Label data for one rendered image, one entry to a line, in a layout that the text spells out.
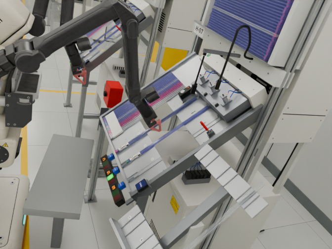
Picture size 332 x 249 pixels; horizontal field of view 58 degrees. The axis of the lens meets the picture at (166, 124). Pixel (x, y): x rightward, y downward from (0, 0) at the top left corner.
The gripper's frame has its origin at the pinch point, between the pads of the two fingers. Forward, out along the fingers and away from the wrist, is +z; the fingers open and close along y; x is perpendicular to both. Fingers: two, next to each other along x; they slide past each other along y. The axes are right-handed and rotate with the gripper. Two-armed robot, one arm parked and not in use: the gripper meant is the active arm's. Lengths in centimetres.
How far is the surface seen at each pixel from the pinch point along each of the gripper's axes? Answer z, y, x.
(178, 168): 1.9, -31.3, 2.0
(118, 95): 14, 69, 12
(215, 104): -5.6, -18.8, -28.3
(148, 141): 1.1, -5.9, 7.8
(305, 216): 181, -6, -60
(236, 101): -4.8, -24.4, -36.4
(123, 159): 1.0, -6.8, 23.3
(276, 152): 172, 59, -82
